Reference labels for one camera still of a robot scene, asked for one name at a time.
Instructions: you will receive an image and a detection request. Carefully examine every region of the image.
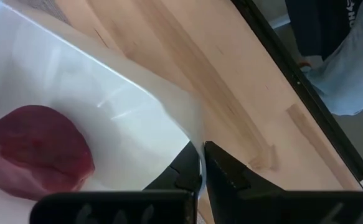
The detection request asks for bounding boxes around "grey woven placemat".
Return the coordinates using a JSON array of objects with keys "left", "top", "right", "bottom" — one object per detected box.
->
[{"left": 17, "top": 0, "right": 72, "bottom": 24}]

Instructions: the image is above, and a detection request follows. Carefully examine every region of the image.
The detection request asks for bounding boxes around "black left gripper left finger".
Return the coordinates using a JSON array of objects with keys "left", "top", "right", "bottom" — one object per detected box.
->
[{"left": 143, "top": 141, "right": 203, "bottom": 192}]

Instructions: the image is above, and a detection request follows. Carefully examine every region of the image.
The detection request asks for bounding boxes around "red apple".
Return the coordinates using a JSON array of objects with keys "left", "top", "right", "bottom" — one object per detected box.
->
[{"left": 0, "top": 105, "right": 96, "bottom": 201}]

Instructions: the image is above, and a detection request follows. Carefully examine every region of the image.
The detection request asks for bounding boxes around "black aluminium table frame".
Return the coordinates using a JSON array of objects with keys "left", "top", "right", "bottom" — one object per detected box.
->
[{"left": 230, "top": 0, "right": 363, "bottom": 192}]

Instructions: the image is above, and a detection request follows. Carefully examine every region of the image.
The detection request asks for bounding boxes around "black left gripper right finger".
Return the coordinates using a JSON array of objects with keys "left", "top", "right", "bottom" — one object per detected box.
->
[{"left": 203, "top": 141, "right": 285, "bottom": 224}]

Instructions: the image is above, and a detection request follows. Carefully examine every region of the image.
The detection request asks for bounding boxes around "white square tray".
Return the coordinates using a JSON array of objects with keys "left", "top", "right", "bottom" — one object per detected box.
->
[{"left": 0, "top": 0, "right": 207, "bottom": 224}]

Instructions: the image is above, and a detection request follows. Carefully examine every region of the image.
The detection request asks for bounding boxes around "person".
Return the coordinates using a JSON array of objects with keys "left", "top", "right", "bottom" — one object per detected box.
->
[{"left": 285, "top": 0, "right": 363, "bottom": 116}]

